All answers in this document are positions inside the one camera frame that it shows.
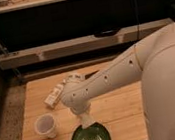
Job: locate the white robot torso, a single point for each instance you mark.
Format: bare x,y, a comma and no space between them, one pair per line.
158,92

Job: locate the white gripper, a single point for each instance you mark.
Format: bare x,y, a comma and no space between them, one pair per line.
86,120

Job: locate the white plastic cup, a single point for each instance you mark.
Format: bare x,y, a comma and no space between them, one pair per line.
45,126

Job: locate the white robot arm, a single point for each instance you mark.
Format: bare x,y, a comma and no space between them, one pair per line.
144,61

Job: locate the white sponge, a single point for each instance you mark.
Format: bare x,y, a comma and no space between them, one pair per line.
53,97

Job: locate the wooden shelf unit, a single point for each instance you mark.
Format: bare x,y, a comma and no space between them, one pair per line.
63,30

